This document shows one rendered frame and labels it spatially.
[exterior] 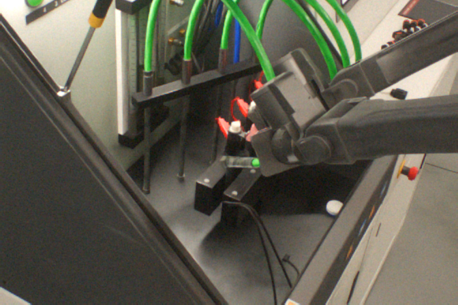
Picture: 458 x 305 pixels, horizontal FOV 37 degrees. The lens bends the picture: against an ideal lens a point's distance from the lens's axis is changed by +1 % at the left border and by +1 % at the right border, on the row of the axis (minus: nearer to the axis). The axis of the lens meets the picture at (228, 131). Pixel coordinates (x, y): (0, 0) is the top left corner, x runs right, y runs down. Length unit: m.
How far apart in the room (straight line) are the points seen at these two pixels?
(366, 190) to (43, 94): 0.73
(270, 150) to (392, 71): 0.24
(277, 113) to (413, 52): 0.29
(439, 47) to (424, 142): 0.36
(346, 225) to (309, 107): 0.51
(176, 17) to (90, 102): 0.31
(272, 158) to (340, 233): 0.39
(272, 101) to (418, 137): 0.22
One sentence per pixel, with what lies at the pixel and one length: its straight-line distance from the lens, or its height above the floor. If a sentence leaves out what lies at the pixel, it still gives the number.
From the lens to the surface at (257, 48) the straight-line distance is 1.02.
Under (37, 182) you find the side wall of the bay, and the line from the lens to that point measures 1.12.
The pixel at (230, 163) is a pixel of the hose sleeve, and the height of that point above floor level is 1.12.
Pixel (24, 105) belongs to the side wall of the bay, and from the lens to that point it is 1.03.
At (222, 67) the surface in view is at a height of 1.12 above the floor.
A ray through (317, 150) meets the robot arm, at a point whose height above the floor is 1.37.
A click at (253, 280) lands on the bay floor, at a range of 1.39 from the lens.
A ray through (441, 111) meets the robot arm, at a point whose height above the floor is 1.50.
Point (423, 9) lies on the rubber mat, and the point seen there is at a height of 0.98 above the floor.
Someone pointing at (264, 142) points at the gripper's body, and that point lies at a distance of 1.00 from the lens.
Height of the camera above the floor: 1.90
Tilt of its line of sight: 38 degrees down
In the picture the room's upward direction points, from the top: 6 degrees clockwise
